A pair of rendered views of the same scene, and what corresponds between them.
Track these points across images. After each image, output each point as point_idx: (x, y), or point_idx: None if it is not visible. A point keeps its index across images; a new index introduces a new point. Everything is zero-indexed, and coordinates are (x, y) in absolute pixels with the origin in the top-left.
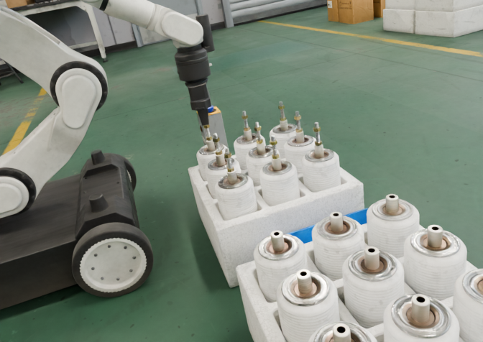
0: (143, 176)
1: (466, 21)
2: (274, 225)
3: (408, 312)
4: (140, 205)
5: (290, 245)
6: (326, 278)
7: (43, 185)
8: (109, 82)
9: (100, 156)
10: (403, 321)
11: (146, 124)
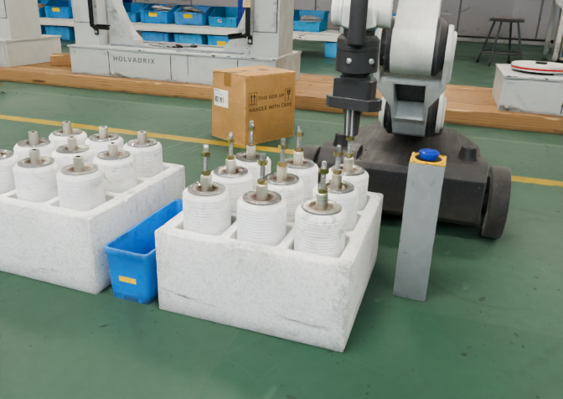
0: (560, 264)
1: None
2: None
3: (41, 142)
4: (458, 242)
5: (135, 143)
6: (95, 142)
7: (392, 121)
8: None
9: (462, 152)
10: (42, 139)
11: None
